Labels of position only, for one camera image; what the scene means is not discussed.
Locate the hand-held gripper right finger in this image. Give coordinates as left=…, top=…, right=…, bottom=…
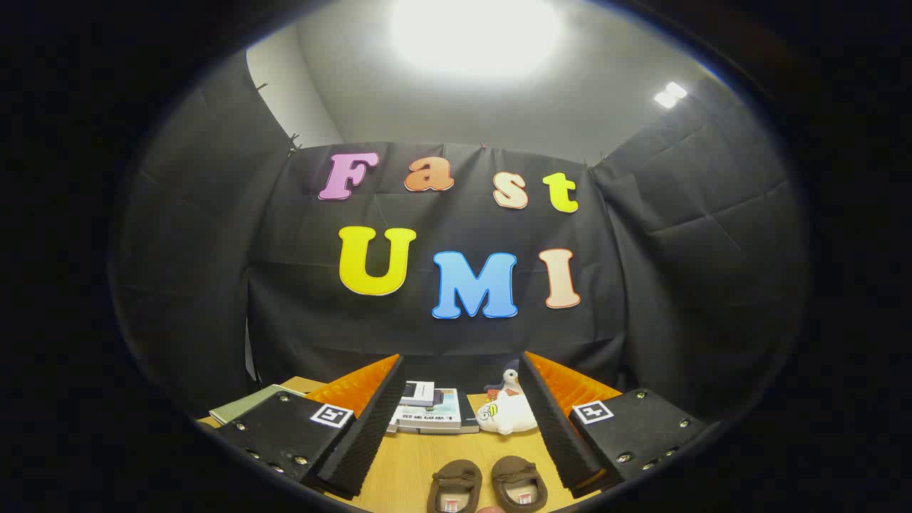
left=519, top=351, right=710, bottom=499

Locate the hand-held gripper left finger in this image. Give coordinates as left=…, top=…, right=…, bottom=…
left=214, top=354, right=407, bottom=499

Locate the brown fuzzy shoe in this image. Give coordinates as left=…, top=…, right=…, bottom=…
left=427, top=460, right=483, bottom=513
left=491, top=456, right=549, bottom=513

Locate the green fabric storage box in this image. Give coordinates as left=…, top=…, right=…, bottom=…
left=209, top=384, right=309, bottom=427

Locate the white round plush toy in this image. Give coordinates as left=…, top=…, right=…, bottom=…
left=475, top=388, right=539, bottom=436

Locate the small dark blue cover book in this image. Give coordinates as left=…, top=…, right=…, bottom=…
left=400, top=381, right=436, bottom=408

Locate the penguin plush toy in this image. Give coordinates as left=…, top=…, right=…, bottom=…
left=484, top=360, right=526, bottom=397

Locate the light blue cover book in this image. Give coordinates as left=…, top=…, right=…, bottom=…
left=393, top=388, right=462, bottom=432

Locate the black cover book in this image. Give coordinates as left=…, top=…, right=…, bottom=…
left=456, top=390, right=480, bottom=435

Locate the small ceiling light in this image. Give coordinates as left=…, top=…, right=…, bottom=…
left=653, top=81, right=689, bottom=110

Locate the large ceiling light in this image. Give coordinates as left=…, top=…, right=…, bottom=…
left=388, top=0, right=564, bottom=83

